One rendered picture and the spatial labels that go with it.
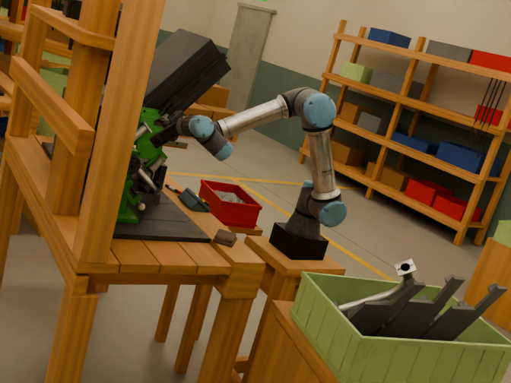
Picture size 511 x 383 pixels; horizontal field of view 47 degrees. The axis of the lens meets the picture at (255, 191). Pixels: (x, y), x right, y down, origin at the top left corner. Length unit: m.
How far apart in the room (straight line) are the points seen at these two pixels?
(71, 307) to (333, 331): 0.82
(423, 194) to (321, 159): 5.42
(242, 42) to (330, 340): 10.02
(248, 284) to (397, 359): 0.64
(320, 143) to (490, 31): 6.07
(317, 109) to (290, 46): 8.47
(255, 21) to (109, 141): 9.74
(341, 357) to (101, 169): 0.90
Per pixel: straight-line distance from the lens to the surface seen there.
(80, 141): 1.85
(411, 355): 1.88
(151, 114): 2.51
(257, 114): 2.22
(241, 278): 2.16
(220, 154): 2.08
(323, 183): 2.26
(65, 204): 2.23
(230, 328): 2.27
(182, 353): 3.02
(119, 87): 1.74
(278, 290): 2.39
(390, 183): 7.95
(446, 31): 8.48
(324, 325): 1.91
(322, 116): 2.14
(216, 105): 9.32
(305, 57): 10.23
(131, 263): 1.96
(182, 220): 2.38
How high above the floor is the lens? 1.68
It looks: 15 degrees down
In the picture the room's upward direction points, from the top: 16 degrees clockwise
